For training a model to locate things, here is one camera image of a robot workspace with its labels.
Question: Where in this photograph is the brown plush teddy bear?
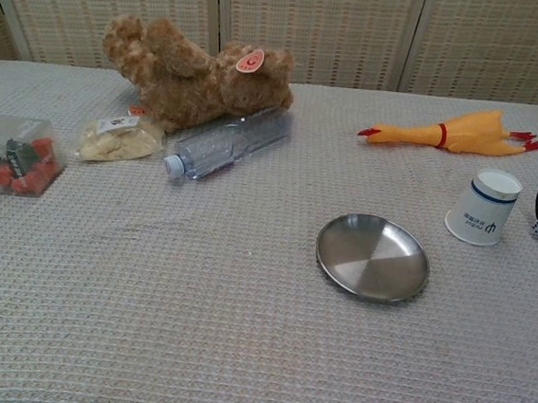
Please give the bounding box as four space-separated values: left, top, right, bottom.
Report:
93 10 302 145

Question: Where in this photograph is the white paper cup blue print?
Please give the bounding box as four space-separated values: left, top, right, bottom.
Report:
441 165 526 249

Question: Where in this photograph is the woven bamboo folding screen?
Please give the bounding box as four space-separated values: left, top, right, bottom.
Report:
0 0 538 114

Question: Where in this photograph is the clear plastic water bottle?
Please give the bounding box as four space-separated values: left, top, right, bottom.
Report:
160 96 294 192

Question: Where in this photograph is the round stainless steel plate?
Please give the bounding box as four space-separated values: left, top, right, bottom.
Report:
310 210 436 308

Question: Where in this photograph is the yellow rubber chicken toy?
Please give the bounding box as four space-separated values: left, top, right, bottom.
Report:
356 95 538 162

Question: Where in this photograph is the clear bag of small items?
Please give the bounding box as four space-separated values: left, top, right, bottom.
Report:
0 113 72 201

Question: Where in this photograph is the clear bag of beige snacks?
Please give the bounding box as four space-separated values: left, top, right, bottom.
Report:
72 109 169 171

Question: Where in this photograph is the beige waffle weave tablecloth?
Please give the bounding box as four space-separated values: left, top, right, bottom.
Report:
0 52 538 403

